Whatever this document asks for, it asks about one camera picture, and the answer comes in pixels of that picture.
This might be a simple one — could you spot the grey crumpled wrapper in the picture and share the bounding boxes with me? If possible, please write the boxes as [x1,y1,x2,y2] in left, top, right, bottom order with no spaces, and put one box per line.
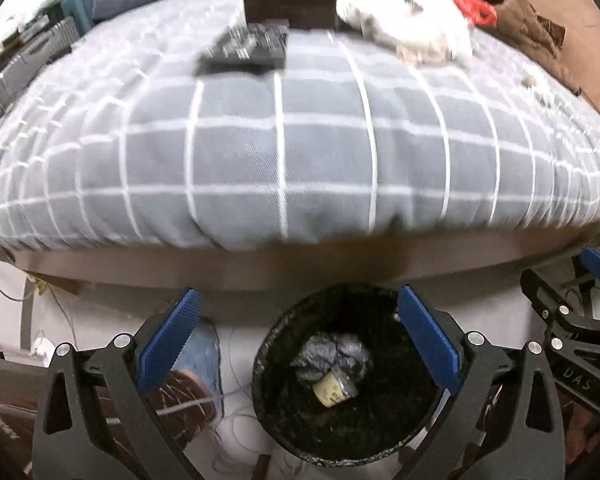
[291,331,372,386]

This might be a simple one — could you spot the black trash bin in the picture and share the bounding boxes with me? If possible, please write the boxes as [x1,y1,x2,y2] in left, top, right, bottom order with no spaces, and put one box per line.
[251,282,453,467]

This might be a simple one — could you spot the white cardboard box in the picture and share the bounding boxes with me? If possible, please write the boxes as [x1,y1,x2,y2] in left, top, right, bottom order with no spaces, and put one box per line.
[380,0,453,36]

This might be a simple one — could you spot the teal suitcase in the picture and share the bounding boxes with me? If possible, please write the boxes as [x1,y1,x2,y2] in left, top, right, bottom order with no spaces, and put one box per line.
[45,0,98,36]

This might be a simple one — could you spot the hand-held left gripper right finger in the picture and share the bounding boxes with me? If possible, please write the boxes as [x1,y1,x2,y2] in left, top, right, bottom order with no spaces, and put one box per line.
[397,285,566,480]

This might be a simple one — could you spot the bed with grey checked sheet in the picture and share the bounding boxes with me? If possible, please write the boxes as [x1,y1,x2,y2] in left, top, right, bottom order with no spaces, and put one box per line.
[0,0,600,306]

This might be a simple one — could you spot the grey suitcase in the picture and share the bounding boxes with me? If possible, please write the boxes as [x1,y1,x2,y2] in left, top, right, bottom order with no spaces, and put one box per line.
[0,17,81,126]

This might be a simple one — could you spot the black rectangular packet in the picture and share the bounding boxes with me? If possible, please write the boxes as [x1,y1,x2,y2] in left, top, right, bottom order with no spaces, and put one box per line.
[195,20,288,77]

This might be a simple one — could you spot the wooden headboard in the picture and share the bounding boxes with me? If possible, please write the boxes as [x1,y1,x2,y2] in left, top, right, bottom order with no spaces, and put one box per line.
[520,0,600,141]

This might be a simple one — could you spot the brown fleece coat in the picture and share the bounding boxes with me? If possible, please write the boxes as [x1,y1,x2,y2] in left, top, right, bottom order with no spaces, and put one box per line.
[465,0,583,96]

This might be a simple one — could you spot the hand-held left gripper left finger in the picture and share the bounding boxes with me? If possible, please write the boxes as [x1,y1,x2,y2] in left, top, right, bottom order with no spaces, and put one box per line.
[32,287,203,480]

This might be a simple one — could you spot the red plastic bag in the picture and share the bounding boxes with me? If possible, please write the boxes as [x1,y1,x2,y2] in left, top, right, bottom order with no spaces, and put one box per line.
[447,0,498,28]

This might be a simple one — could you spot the cream plastic cup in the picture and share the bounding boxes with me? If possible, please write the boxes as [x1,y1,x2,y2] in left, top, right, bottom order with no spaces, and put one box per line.
[312,367,361,408]

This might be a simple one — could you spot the dark brown box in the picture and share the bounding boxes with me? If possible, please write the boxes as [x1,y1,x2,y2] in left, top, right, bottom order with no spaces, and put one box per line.
[242,0,337,31]

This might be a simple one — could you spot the brown patterned pants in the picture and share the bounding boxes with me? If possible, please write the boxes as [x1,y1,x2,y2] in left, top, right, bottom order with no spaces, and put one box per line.
[147,367,220,453]

